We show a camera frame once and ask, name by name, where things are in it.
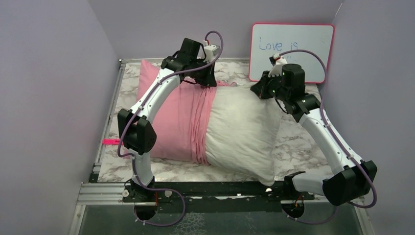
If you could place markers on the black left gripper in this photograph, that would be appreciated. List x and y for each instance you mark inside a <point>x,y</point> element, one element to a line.
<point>207,79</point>

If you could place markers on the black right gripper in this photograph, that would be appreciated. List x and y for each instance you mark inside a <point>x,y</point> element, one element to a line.
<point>261,88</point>

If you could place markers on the white pillow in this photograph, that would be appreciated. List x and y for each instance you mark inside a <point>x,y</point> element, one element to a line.
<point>242,133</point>

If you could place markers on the pink pillowcase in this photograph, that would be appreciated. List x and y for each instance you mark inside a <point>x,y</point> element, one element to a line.
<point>181,124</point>

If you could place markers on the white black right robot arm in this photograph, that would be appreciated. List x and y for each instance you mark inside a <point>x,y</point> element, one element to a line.
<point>352,176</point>

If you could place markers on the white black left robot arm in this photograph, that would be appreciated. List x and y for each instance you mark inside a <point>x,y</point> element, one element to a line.
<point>136,133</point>

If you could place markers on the pink marker pen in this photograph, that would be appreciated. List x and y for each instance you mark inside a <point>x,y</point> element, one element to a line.
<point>110,141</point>

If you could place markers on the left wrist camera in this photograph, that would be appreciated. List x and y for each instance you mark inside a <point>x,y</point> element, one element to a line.
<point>211,51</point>

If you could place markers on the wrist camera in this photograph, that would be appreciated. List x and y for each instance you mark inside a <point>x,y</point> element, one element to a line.
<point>211,51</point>
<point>277,61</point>

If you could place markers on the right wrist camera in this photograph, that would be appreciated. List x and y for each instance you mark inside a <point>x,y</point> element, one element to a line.
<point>277,61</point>

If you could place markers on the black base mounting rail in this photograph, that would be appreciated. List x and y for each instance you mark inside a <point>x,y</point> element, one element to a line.
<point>212,197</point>

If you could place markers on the aluminium table frame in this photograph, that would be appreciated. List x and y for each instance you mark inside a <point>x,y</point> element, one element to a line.
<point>100,210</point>

